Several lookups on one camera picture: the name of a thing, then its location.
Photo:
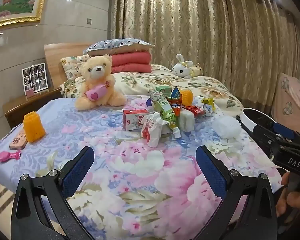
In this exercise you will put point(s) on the beige teddy bear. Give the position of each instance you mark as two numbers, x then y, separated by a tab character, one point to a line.
97	80

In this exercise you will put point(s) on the white foam fruit net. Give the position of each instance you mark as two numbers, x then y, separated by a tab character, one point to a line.
226	127

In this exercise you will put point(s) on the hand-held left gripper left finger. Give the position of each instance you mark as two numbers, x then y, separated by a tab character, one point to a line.
77	175

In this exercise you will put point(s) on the wooden nightstand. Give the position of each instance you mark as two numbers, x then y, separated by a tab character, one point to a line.
17	110

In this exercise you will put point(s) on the wall switch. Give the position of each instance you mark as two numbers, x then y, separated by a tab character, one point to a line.
89	21

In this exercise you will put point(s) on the orange spiky ball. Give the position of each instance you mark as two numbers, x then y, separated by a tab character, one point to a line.
187	97

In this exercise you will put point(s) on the yellow plastic wrapper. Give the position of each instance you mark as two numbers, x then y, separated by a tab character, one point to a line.
208	102

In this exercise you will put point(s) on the green white drink carton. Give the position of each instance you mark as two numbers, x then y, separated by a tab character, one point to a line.
168	116

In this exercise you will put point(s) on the panda print pillow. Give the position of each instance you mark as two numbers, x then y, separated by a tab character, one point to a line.
115	45

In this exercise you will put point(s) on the small tan plush animal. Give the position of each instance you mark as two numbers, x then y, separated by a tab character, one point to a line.
197	70

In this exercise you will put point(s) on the white rimmed black trash bin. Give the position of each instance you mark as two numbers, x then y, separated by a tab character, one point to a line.
246	123

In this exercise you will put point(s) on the blue pink floral blanket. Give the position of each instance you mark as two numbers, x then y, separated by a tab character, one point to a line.
130	175

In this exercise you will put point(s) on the small dark blue wrapper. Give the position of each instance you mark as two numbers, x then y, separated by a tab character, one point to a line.
149	102

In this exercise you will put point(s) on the orange foam fruit net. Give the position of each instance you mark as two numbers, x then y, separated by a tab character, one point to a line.
33	127

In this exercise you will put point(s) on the gold patterned curtain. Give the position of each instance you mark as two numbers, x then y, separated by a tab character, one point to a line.
190	17

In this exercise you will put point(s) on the blue snack packet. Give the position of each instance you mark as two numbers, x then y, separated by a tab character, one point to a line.
175	92

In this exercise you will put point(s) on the pink plastic toy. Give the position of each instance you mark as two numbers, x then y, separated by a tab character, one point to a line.
7	156

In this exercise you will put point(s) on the cartoon print pillow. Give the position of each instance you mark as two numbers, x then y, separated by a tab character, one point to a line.
72	66

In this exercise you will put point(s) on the white bunny plush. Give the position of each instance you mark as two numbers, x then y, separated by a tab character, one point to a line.
181	68

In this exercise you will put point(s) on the wooden headboard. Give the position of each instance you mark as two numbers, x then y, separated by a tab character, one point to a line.
57	55

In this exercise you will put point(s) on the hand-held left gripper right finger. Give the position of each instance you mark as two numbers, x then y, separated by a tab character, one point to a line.
211	172

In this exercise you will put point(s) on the black white photo frame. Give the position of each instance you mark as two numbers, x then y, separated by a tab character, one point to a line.
37	76

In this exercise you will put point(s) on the red snack wrapper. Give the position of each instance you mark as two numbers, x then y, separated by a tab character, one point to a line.
193	110

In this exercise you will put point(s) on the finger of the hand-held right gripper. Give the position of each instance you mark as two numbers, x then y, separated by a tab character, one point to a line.
283	130
265	135

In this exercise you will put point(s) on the pink reed diffuser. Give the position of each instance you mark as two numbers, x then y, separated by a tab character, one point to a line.
30	92

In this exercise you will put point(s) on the small green juice box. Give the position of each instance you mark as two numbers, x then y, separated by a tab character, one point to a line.
163	90

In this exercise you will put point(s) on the orange snack bag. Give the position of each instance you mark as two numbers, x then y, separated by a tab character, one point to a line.
175	103

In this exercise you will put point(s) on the folded red quilt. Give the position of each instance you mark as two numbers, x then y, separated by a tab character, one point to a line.
132	62

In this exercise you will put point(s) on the person's right hand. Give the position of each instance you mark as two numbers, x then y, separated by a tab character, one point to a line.
282	200

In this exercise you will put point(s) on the phone in pink case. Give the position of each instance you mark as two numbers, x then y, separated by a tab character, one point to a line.
17	141

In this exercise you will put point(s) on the beige floral quilt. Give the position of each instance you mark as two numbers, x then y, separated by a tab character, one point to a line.
140	82

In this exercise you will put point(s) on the small white paper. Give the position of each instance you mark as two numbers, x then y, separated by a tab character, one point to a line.
205	112

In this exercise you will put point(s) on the pink heart print cover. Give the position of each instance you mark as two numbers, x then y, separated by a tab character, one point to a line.
292	97

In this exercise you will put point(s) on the red white milk carton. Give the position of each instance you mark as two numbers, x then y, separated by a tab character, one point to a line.
135	121

